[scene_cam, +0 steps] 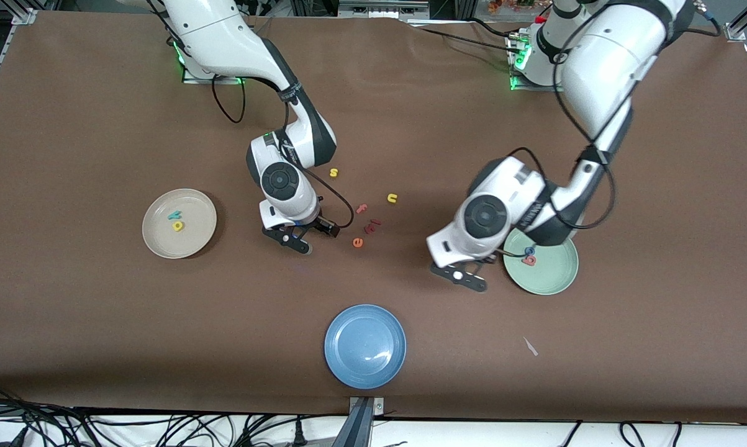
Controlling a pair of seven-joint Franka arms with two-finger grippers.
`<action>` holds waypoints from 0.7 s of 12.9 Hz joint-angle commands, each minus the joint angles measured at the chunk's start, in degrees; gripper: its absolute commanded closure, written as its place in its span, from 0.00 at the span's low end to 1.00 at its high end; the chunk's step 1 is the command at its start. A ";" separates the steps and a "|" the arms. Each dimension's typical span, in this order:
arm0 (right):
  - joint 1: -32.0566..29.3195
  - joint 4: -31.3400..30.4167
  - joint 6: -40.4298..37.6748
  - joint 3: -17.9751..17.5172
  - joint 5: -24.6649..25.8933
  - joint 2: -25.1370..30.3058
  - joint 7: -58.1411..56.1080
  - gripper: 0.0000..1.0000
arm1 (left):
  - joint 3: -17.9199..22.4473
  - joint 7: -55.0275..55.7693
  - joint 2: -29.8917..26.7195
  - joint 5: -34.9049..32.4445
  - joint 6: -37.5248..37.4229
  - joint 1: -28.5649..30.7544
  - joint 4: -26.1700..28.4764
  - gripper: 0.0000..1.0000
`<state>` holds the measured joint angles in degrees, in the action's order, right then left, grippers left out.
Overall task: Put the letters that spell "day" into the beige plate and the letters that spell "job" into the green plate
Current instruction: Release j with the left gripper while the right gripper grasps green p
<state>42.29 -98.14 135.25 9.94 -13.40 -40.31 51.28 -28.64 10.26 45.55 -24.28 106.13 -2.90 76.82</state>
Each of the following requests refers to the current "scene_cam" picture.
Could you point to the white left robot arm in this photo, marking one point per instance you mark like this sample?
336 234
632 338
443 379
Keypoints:
603 68

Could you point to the small white paper scrap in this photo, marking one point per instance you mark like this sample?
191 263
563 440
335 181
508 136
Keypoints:
530 346

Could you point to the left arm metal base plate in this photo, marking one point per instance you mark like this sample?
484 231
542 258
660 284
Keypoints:
534 88

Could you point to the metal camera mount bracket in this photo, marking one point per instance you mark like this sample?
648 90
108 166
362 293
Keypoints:
366 406

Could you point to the teal letter y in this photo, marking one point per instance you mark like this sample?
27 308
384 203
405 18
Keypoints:
174 215

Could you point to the orange brown background object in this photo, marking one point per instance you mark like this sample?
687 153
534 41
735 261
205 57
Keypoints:
510 5

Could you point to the black power plug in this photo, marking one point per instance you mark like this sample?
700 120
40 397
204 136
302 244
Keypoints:
298 436

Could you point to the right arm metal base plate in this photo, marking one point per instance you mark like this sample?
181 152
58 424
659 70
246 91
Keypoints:
199 79

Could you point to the grey metal frame piece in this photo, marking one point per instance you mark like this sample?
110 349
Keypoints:
382 7

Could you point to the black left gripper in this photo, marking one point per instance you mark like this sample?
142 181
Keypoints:
496 255

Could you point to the pink letter b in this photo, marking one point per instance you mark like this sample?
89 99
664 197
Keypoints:
528 261

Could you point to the light green plate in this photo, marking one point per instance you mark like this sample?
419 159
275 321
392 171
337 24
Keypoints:
553 278

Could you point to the blue plate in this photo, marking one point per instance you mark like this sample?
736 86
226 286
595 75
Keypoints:
365 346

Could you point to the brown table cover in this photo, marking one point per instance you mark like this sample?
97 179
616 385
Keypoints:
100 310

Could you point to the beige brown plate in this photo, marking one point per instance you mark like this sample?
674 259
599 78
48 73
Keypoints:
193 242

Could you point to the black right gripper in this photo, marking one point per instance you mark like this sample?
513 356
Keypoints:
319 224

